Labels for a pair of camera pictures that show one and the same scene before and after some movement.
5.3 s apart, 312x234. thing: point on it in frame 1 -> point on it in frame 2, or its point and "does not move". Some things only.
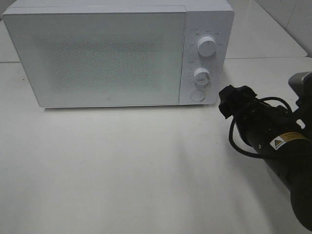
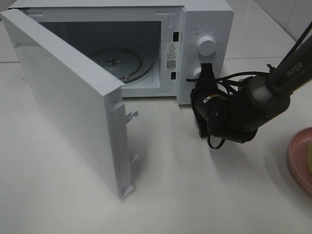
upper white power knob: x=206 y=46 does not move
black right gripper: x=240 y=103 -> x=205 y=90
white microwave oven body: x=79 y=53 does not move
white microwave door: x=93 y=59 -> x=87 y=99
